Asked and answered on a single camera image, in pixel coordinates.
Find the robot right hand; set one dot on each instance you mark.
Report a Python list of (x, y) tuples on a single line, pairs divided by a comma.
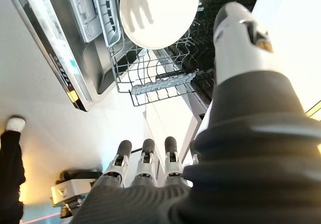
[(238, 158)]

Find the cream round plate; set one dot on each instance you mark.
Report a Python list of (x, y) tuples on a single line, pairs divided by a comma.
[(160, 15)]

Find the dark dishwasher door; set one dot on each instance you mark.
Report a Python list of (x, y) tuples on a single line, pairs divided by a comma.
[(50, 33)]

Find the white cabinet door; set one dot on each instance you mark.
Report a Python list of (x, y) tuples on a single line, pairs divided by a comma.
[(160, 123)]

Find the grey plastic tine holder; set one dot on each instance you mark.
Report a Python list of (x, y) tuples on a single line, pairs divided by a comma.
[(163, 82)]

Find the white and black device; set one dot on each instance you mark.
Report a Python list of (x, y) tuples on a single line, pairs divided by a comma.
[(75, 183)]

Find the grey detergent dispenser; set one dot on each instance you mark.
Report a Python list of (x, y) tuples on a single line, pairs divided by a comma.
[(85, 20)]

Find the white shoe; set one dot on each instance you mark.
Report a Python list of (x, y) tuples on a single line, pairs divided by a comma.
[(16, 123)]

